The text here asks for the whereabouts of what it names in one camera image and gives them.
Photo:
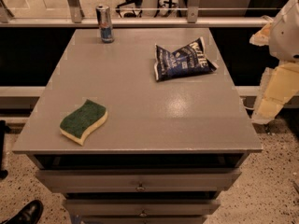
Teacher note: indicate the metal railing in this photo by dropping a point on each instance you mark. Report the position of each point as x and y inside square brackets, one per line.
[81, 14]

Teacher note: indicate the grey drawer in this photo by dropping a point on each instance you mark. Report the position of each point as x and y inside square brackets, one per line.
[141, 208]
[158, 180]

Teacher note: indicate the lower grey drawer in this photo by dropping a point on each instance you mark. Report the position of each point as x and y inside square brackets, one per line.
[141, 208]

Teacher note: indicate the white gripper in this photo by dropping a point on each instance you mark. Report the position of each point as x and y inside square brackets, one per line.
[286, 37]

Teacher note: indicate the upper grey drawer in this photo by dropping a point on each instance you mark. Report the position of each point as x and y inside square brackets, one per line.
[158, 180]

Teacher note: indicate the black office chair base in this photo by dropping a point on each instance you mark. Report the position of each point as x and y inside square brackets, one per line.
[132, 0]

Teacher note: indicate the silver blue drink can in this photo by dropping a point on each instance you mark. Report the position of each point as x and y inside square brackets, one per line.
[104, 23]

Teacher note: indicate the blue chip bag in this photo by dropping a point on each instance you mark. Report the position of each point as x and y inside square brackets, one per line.
[187, 61]

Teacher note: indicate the green and yellow sponge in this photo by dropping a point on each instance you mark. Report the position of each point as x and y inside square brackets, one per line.
[79, 124]

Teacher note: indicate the grey drawer cabinet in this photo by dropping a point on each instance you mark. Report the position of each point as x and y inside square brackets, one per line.
[185, 123]

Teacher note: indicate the black leather shoe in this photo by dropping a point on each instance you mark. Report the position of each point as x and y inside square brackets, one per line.
[30, 214]

